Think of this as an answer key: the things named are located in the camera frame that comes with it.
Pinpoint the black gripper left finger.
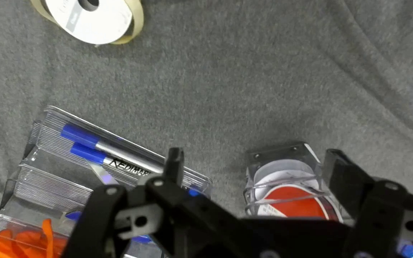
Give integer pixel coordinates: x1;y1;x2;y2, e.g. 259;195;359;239
62;146;241;258

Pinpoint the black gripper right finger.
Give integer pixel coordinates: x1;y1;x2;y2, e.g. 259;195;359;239
322;148;413;258

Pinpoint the red and white ribbon spool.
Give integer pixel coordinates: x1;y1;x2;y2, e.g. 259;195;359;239
252;158;345;224

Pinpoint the small transparent plastic box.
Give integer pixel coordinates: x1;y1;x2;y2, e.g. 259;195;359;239
241;139;358;227

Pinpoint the blue marker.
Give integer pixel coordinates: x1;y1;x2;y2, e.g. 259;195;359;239
64;208;85;224

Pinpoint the clear ribbed plastic tray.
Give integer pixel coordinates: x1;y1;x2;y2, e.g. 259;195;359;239
3;156;137;227
0;209;98;258
34;103;214;198

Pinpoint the cream ribbon spool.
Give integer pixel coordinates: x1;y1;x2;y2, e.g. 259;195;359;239
29;0;147;47

